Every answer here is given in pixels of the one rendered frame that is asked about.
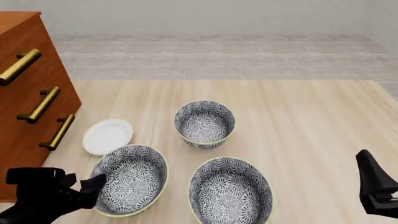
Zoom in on patterned black white bowl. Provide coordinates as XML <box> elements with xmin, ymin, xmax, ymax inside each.
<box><xmin>174</xmin><ymin>100</ymin><xmax>236</xmax><ymax>151</ymax></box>
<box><xmin>187</xmin><ymin>156</ymin><xmax>275</xmax><ymax>224</ymax></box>
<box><xmin>89</xmin><ymin>144</ymin><xmax>169</xmax><ymax>218</ymax></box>

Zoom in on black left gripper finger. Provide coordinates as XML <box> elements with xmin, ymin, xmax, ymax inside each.
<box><xmin>80</xmin><ymin>173</ymin><xmax>107</xmax><ymax>210</ymax></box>

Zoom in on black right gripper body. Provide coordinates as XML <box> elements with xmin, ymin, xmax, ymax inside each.
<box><xmin>359</xmin><ymin>192</ymin><xmax>398</xmax><ymax>215</ymax></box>

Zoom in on wooden cabinet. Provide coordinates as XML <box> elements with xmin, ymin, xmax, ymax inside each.
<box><xmin>0</xmin><ymin>11</ymin><xmax>83</xmax><ymax>203</ymax></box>

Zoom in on white plate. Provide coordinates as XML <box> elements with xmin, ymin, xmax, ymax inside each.
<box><xmin>81</xmin><ymin>118</ymin><xmax>135</xmax><ymax>157</ymax></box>

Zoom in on long brass drawer handle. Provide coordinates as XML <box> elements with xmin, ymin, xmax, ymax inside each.
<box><xmin>0</xmin><ymin>48</ymin><xmax>43</xmax><ymax>86</ymax></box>
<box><xmin>38</xmin><ymin>113</ymin><xmax>76</xmax><ymax>152</ymax></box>
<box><xmin>16</xmin><ymin>86</ymin><xmax>62</xmax><ymax>125</ymax></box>

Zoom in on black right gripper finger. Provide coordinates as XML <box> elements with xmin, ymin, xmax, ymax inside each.
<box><xmin>355</xmin><ymin>149</ymin><xmax>396</xmax><ymax>196</ymax></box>

